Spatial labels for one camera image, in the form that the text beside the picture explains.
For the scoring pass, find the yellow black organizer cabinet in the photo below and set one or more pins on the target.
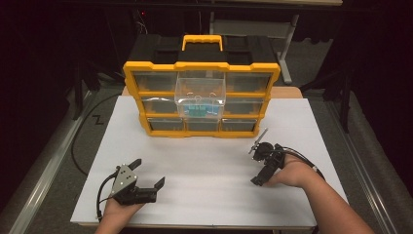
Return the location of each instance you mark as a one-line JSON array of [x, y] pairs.
[[201, 66]]

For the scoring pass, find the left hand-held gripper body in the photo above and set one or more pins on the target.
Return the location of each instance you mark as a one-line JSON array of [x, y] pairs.
[[126, 187]]

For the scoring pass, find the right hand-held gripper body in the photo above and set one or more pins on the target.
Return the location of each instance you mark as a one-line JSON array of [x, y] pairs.
[[271, 156]]

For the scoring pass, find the metal floor rail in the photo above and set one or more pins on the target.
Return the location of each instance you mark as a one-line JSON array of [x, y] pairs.
[[48, 169], [357, 162]]

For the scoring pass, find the black stand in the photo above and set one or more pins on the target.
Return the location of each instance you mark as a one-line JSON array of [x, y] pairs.
[[345, 107], [78, 97]]

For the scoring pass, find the grey metal frame stand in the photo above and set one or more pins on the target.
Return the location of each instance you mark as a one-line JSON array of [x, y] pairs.
[[287, 65]]

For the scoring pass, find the clear plastic drawer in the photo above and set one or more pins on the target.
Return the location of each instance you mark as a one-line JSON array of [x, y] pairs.
[[199, 87]]

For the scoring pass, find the person's left hand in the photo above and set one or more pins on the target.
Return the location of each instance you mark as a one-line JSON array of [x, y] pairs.
[[118, 213]]

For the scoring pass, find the white foam board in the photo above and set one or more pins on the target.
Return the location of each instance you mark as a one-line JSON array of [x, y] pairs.
[[201, 201]]

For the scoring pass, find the person's right hand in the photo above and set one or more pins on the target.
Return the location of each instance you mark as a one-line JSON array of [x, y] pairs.
[[293, 172]]

